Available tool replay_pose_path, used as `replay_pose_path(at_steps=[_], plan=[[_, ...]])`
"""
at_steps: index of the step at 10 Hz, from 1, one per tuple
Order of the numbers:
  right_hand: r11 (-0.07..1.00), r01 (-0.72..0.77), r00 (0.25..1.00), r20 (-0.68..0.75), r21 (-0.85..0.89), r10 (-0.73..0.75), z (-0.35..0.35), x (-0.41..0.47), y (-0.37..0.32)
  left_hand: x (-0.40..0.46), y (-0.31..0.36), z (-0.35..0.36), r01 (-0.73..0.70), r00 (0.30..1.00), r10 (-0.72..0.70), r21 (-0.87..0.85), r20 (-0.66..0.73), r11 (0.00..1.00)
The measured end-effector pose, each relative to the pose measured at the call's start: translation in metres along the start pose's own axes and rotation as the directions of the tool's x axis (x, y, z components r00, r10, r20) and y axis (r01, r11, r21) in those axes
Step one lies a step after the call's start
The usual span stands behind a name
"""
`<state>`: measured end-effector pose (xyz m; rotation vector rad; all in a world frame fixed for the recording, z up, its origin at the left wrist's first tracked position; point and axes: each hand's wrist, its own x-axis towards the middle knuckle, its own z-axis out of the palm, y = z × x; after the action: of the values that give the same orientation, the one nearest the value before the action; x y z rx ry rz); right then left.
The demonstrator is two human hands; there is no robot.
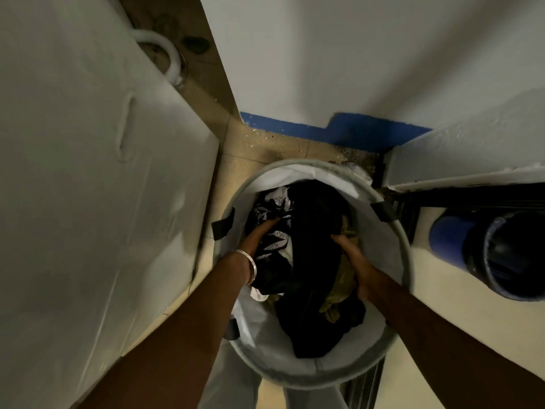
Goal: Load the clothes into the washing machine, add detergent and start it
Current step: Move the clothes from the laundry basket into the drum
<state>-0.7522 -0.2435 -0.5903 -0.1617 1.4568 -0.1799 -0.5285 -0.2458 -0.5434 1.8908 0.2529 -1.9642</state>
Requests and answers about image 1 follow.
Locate person's right hand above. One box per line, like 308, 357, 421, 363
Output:
330, 234, 382, 302

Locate person's left hand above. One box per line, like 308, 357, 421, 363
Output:
237, 218, 280, 259

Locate black and white patterned garment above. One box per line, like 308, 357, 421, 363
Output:
248, 185, 294, 302

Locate person's right forearm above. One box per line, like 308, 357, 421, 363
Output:
369, 272, 545, 409

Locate person's left forearm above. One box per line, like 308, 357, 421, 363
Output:
76, 252, 252, 409

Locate silver bangle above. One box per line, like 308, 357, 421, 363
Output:
234, 249, 258, 286

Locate olive green garment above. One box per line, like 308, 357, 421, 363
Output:
318, 215, 359, 324

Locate grey round laundry basket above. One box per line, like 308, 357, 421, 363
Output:
211, 158, 414, 390

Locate blue plastic barrel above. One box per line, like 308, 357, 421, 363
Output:
428, 210, 545, 302

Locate white counter slab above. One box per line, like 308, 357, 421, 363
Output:
382, 87, 545, 193

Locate white washing machine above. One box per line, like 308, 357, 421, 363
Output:
0, 0, 220, 409

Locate white drain hose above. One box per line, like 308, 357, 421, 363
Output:
128, 29, 185, 87

